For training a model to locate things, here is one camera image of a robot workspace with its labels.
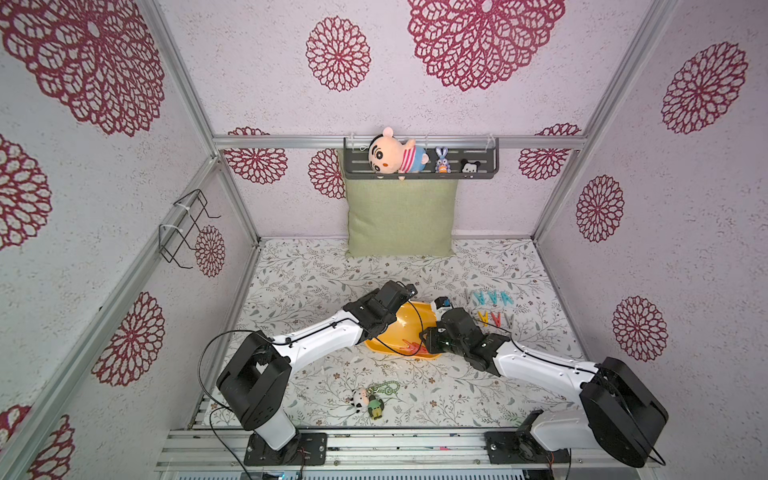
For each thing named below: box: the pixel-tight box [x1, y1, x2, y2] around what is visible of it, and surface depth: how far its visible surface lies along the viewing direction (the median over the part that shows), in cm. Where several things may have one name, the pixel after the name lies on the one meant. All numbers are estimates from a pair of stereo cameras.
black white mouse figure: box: [461, 158, 481, 173], surface depth 94 cm
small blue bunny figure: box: [435, 146, 452, 174], surface depth 93 cm
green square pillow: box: [345, 178, 458, 257], surface depth 102 cm
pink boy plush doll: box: [368, 126, 430, 181], surface depth 87 cm
